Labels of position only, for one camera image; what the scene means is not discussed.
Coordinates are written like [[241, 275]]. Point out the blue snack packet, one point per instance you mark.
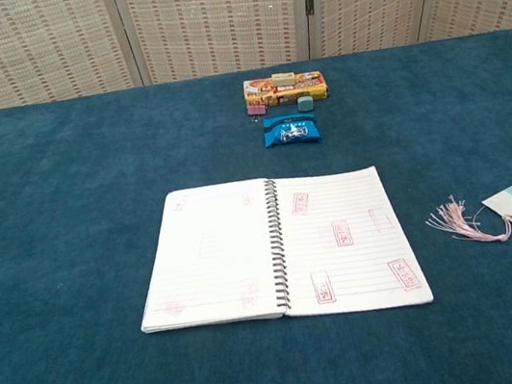
[[290, 130]]

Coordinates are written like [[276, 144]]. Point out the pink binder clip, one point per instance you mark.
[[257, 110]]

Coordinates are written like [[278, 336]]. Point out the green binder clip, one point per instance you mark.
[[305, 103]]

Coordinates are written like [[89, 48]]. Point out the open spiral notebook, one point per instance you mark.
[[344, 256]]

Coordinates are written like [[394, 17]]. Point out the beige eraser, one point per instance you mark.
[[283, 78]]

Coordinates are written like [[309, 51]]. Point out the yellow orange snack box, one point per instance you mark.
[[312, 86]]

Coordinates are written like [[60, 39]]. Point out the woven folding screen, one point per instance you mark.
[[209, 19]]

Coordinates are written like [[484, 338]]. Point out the black screen hinge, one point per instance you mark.
[[310, 3]]

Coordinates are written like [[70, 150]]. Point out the dark blue tablecloth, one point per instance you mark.
[[48, 234]]

